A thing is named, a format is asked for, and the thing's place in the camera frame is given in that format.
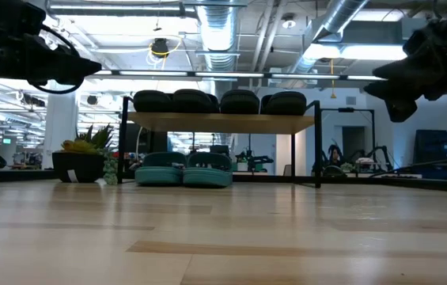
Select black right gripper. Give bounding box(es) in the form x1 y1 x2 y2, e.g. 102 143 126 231
363 7 447 124

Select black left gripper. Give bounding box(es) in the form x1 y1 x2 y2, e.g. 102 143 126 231
0 0 103 86

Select green rubber slide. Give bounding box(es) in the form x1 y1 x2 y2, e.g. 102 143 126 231
182 151 233 188
134 151 188 187

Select black background robot arms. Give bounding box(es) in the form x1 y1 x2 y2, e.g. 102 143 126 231
313 143 390 178

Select dark background monitor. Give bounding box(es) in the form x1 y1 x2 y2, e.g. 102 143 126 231
415 128 447 181

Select potted succulent plant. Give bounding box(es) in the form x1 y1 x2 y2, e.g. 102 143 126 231
51 123 119 186

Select overhead light bar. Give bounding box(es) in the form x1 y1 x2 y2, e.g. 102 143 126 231
88 69 386 82

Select black green background machine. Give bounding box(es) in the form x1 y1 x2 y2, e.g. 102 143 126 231
233 149 276 173

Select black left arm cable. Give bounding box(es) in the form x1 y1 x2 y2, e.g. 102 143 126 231
28 23 83 96

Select black background frame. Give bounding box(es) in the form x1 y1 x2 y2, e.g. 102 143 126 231
320 106 377 175

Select silver spiral duct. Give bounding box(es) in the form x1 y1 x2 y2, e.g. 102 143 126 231
290 0 369 76
197 0 241 73

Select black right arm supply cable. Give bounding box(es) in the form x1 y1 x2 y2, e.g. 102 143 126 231
369 153 447 178

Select black overhead camera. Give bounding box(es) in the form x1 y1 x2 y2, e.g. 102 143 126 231
150 37 171 56

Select yellow cable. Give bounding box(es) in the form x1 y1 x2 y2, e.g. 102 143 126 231
146 33 184 67

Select wooden shelf black metal frame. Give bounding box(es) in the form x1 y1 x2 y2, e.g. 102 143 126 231
116 96 323 190

